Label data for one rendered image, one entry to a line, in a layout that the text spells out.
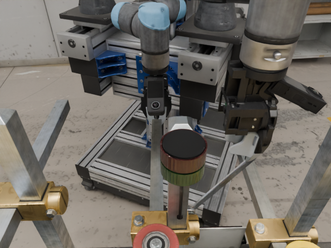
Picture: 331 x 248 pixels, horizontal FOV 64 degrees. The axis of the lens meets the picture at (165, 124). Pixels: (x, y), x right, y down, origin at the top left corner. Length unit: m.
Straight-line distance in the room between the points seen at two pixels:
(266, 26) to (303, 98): 0.15
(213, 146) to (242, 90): 1.27
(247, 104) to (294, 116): 2.06
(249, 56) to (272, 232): 0.38
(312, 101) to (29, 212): 0.51
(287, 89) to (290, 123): 1.95
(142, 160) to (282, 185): 0.90
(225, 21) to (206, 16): 0.07
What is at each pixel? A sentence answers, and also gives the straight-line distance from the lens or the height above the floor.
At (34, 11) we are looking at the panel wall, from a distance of 3.19.
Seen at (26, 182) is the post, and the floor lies 1.02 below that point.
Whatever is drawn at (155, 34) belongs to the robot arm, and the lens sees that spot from 0.68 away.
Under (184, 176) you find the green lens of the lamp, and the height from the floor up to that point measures 1.10.
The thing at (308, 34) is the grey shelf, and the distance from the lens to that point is 3.81.
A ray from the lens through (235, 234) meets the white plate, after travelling 0.68.
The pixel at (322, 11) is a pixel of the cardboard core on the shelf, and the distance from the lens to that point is 3.41.
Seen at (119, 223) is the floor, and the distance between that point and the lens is 1.60.
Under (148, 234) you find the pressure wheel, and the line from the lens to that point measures 0.51.
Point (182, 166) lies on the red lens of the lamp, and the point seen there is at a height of 1.11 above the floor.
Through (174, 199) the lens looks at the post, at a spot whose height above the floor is 0.97.
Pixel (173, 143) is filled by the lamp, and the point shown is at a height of 1.12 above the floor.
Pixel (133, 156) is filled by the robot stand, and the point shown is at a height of 0.21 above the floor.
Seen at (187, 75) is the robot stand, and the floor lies 0.93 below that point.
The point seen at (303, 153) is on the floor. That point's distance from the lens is 2.16.
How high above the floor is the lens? 1.35
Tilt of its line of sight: 38 degrees down
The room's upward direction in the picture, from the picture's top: straight up
